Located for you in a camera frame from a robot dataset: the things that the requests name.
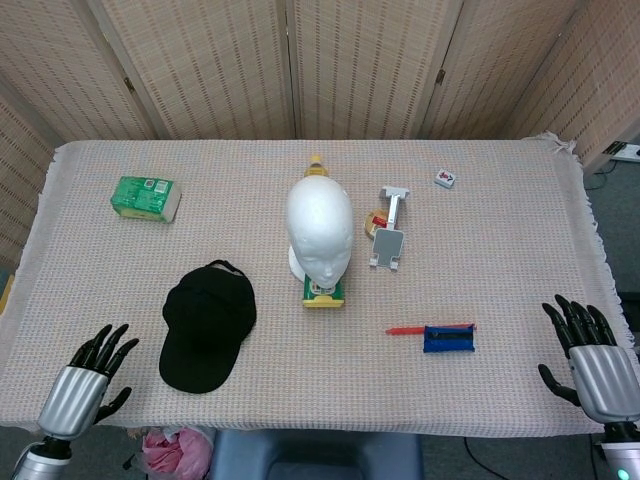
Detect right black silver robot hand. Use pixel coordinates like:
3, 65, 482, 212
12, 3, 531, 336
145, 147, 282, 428
537, 293, 640, 437

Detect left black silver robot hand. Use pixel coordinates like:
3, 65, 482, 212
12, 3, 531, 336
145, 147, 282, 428
37, 323, 140, 442

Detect black baseball cap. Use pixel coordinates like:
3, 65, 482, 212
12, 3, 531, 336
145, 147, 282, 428
158, 259, 259, 395

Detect white foam mannequin head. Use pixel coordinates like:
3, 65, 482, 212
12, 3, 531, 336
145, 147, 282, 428
285, 176, 356, 290

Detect pink plastic bag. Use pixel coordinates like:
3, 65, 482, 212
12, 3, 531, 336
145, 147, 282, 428
141, 426, 214, 477

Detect blue pencil case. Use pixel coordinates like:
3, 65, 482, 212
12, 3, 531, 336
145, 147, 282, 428
422, 323, 476, 355

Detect beige woven tablecloth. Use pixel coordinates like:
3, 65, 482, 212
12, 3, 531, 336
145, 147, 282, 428
0, 130, 632, 440

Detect red pen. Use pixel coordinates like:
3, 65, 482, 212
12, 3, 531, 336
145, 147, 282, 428
385, 323, 479, 337

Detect green tissue pack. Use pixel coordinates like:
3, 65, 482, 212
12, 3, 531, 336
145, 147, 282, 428
109, 175, 182, 223

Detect white power strip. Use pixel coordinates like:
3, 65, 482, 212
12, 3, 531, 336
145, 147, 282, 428
603, 142, 640, 164

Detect blue stool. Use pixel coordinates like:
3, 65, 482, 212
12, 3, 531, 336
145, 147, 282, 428
207, 428, 425, 480

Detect white phone stand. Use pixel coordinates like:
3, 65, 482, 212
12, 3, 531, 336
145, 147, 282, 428
368, 185, 411, 274

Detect green box with yellow lid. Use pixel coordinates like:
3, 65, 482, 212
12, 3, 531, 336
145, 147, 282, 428
301, 273, 347, 310

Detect tan tape roll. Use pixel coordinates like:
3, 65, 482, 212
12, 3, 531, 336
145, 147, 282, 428
363, 210, 389, 237

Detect yellow capped bottle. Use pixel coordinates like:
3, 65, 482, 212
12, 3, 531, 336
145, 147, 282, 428
303, 155, 331, 180

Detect woven folding screen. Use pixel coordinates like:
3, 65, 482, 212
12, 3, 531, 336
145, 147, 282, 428
0, 0, 640, 269

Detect black floor cable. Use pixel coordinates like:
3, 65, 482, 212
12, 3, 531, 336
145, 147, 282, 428
462, 437, 504, 480

